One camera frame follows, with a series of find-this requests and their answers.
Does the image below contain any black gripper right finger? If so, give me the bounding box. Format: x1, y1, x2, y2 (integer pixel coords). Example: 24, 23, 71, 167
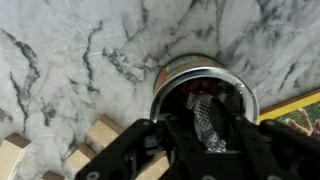
185, 92, 320, 180

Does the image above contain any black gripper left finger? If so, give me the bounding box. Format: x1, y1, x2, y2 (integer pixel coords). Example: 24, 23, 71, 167
74, 116, 208, 180

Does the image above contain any yellow dog picture book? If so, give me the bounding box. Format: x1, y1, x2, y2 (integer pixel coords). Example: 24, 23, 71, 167
259, 88, 320, 137

